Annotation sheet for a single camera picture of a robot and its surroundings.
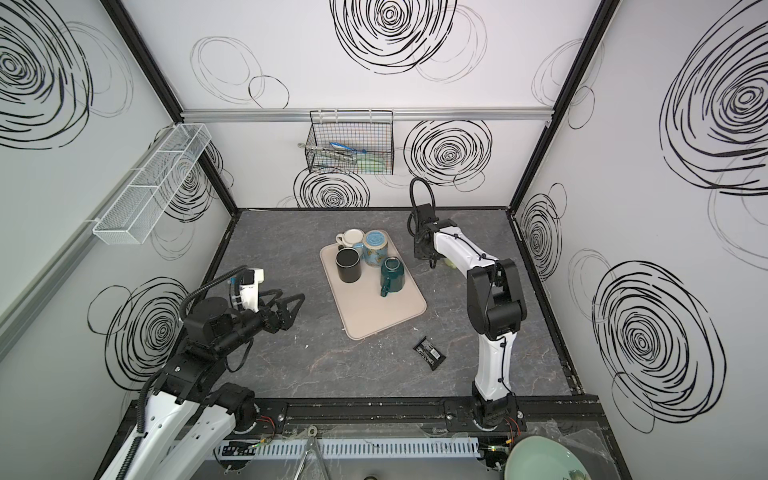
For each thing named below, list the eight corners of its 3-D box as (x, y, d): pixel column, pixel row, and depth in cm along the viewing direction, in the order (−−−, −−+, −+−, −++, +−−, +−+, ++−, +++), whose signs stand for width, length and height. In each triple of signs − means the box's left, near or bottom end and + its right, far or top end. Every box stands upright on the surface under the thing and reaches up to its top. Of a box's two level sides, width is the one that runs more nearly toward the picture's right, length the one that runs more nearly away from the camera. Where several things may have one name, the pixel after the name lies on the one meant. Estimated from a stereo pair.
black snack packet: (433, 371, 83) (434, 369, 81) (412, 349, 87) (413, 347, 85) (445, 359, 85) (446, 357, 83) (424, 338, 89) (425, 336, 87)
